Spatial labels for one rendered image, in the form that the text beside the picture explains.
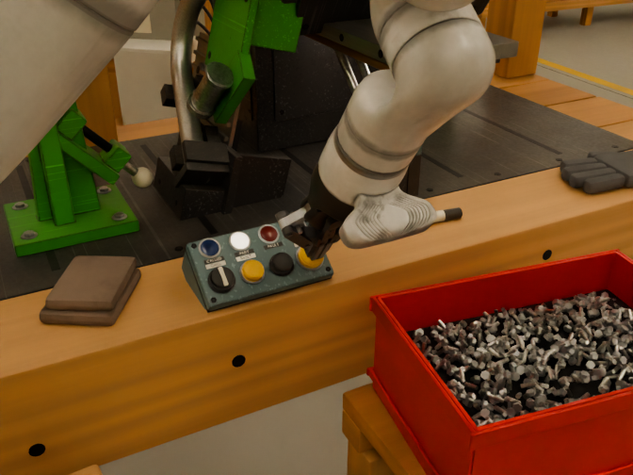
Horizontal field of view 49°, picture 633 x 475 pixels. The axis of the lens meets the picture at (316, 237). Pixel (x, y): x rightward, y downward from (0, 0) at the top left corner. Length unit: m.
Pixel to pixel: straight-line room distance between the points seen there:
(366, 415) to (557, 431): 0.21
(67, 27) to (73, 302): 0.52
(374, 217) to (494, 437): 0.20
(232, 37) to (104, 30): 0.67
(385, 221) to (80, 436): 0.39
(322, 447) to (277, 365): 1.05
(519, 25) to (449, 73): 1.19
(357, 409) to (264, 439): 1.12
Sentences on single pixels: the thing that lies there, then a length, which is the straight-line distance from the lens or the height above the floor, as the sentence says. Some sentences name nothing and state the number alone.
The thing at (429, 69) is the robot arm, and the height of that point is 1.20.
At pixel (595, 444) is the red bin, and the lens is 0.69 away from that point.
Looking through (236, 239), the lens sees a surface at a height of 0.95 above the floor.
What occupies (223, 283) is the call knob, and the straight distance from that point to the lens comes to 0.74.
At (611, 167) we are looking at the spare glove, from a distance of 1.12.
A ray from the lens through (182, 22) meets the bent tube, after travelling 1.02.
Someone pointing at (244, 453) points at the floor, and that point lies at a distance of 1.85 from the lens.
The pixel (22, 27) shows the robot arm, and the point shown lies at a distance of 0.25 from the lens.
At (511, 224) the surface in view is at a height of 0.90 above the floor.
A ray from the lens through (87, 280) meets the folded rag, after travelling 0.78.
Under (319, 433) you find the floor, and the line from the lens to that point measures 1.89.
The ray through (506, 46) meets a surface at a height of 1.13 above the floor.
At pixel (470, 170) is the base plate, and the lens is 1.10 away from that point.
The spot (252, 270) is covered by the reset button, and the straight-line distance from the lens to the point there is 0.75.
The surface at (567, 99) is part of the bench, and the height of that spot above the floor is 0.88.
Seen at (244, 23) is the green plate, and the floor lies 1.14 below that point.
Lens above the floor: 1.32
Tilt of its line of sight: 29 degrees down
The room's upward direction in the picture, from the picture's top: straight up
